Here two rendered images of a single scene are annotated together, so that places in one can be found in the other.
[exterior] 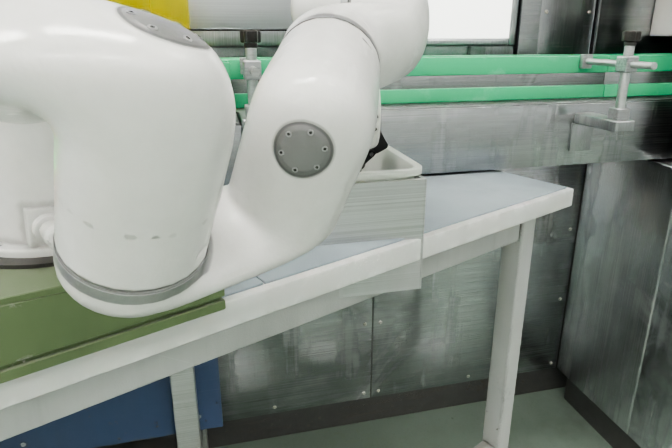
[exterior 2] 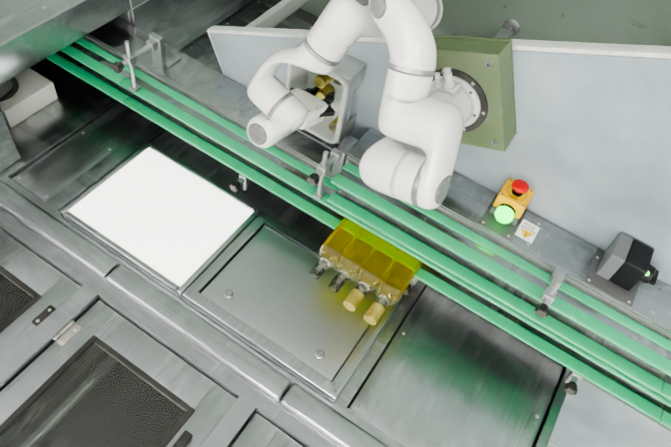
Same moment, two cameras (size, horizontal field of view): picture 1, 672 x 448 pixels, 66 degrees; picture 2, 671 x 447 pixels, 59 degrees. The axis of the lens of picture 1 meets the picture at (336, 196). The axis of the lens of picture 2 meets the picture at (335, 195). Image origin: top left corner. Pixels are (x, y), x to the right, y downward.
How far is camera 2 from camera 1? 98 cm
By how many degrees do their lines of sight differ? 19
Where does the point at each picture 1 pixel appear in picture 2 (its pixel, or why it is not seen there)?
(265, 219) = not seen: hidden behind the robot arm
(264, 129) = (365, 10)
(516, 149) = (209, 77)
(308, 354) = not seen: hidden behind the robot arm
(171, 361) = not seen: hidden behind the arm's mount
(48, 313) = (463, 46)
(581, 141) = (170, 58)
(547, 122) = (181, 76)
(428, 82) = (229, 133)
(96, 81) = not seen: outside the picture
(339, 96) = not seen: outside the picture
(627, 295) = not seen: outside the picture
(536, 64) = (163, 104)
